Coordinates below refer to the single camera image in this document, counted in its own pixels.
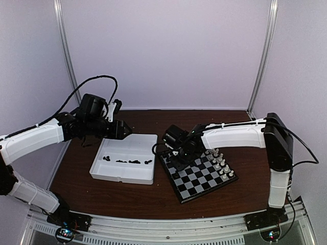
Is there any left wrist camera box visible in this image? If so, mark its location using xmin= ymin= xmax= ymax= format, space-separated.
xmin=105 ymin=99 xmax=122 ymax=123

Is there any front aluminium rail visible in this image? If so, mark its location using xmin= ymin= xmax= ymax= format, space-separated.
xmin=18 ymin=201 xmax=317 ymax=244

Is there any circuit board with leds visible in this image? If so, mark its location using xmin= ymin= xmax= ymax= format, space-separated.
xmin=260 ymin=228 xmax=281 ymax=242
xmin=55 ymin=227 xmax=77 ymax=243

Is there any left aluminium frame post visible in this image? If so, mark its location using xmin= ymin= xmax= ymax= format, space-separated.
xmin=53 ymin=0 xmax=78 ymax=90

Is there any left circuit board with LEDs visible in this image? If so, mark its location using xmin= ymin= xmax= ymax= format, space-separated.
xmin=55 ymin=227 xmax=77 ymax=243

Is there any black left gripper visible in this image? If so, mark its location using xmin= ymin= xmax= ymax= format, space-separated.
xmin=85 ymin=117 xmax=132 ymax=140

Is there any white compartment tray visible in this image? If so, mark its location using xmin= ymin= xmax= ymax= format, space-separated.
xmin=89 ymin=134 xmax=158 ymax=185

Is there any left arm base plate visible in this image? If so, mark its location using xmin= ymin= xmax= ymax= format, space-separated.
xmin=46 ymin=212 xmax=91 ymax=232

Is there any right circuit board with LEDs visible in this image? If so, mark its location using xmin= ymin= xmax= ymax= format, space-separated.
xmin=260 ymin=228 xmax=281 ymax=242

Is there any black and grey chessboard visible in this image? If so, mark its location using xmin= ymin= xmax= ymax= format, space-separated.
xmin=158 ymin=150 xmax=239 ymax=204

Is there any black pieces pile in tray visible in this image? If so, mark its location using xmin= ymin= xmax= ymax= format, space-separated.
xmin=103 ymin=155 xmax=153 ymax=164

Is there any right aluminium frame post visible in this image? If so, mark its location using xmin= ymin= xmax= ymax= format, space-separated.
xmin=246 ymin=0 xmax=278 ymax=118

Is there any white king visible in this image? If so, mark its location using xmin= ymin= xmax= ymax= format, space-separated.
xmin=217 ymin=153 xmax=224 ymax=162

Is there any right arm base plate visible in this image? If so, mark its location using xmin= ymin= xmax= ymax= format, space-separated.
xmin=244 ymin=211 xmax=289 ymax=231

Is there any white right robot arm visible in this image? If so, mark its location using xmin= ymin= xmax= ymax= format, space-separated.
xmin=162 ymin=113 xmax=293 ymax=226

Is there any aluminium frame post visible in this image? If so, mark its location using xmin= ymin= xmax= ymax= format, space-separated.
xmin=246 ymin=0 xmax=278 ymax=118
xmin=53 ymin=0 xmax=78 ymax=90

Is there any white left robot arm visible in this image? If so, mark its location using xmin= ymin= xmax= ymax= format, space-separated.
xmin=1 ymin=94 xmax=132 ymax=227

